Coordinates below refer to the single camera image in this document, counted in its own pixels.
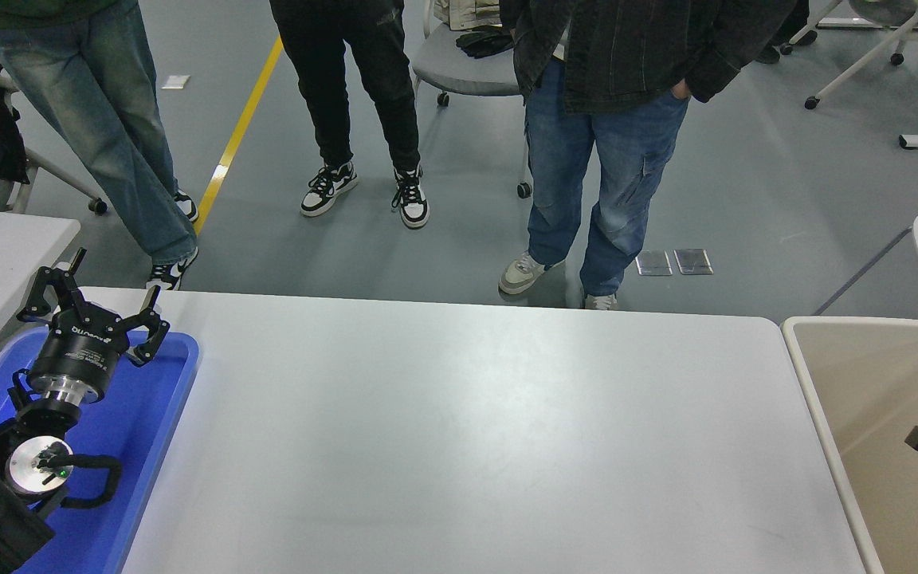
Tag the person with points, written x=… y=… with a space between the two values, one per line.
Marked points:
x=108 y=119
x=347 y=72
x=570 y=159

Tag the beige jacket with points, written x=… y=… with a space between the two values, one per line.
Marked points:
x=467 y=12

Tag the large pale bin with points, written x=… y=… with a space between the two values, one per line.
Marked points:
x=849 y=375

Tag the blue plastic tray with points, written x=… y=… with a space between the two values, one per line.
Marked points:
x=148 y=414

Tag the black gloves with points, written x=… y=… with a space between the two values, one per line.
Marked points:
x=484 y=42

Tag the metal floor plate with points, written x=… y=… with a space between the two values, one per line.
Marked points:
x=693 y=261
x=653 y=263

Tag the grey wheeled chair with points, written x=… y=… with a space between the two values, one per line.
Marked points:
x=459 y=76

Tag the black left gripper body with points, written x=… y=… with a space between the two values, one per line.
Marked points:
x=80 y=351

